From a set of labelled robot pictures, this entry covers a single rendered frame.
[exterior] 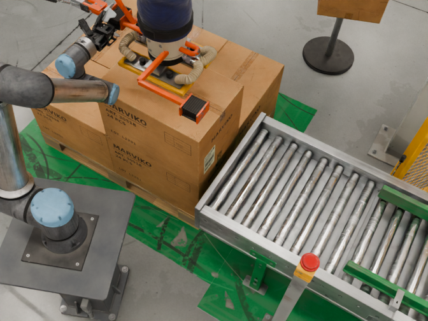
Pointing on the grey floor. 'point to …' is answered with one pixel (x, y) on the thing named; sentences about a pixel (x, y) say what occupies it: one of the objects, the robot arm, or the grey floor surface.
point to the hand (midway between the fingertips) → (114, 15)
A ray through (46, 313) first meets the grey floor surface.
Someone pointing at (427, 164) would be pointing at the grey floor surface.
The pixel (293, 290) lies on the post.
